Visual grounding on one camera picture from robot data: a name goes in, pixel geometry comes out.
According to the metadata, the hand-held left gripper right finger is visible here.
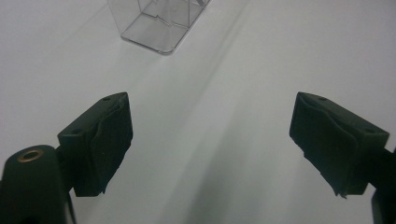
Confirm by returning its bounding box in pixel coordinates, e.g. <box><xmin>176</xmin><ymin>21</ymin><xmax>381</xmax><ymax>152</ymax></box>
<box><xmin>289</xmin><ymin>91</ymin><xmax>390</xmax><ymax>199</ymax></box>

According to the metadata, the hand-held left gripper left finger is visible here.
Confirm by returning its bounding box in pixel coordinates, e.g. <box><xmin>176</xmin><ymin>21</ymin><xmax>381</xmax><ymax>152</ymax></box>
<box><xmin>57</xmin><ymin>91</ymin><xmax>134</xmax><ymax>198</ymax></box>

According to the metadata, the clear plastic organizer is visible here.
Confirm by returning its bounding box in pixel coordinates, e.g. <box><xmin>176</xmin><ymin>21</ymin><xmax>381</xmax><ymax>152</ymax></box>
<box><xmin>106</xmin><ymin>0</ymin><xmax>213</xmax><ymax>56</ymax></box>

